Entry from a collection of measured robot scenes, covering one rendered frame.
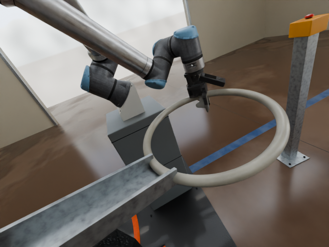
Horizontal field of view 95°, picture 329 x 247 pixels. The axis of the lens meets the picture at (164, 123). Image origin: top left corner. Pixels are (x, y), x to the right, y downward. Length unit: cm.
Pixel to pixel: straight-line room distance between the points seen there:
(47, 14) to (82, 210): 54
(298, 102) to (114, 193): 129
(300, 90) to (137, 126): 111
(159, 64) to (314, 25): 88
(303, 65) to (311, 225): 99
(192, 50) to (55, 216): 66
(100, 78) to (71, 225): 77
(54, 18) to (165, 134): 79
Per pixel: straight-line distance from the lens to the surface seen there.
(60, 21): 62
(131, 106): 101
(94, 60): 104
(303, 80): 136
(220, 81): 72
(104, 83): 100
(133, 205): 39
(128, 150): 104
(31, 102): 534
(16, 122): 564
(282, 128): 51
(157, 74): 66
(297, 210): 148
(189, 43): 66
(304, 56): 130
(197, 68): 68
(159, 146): 108
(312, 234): 143
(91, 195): 46
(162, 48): 73
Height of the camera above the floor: 124
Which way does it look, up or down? 29 degrees down
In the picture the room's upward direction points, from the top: 20 degrees counter-clockwise
